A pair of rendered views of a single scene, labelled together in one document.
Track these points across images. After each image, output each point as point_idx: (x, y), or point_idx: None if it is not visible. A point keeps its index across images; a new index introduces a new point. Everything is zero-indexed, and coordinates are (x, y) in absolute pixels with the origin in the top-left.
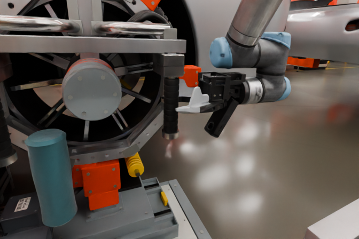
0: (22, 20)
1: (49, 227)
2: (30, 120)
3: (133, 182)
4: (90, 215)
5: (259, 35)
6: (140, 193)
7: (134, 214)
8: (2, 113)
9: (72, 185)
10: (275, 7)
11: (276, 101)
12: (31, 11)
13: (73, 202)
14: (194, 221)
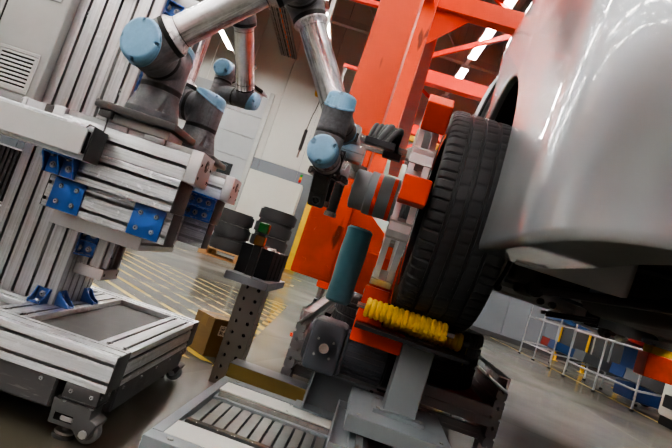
0: None
1: (356, 352)
2: (408, 252)
3: (362, 324)
4: (377, 397)
5: (320, 104)
6: (403, 430)
7: (362, 411)
8: (337, 189)
9: (343, 273)
10: (314, 82)
11: (309, 160)
12: (438, 162)
13: (336, 288)
14: None
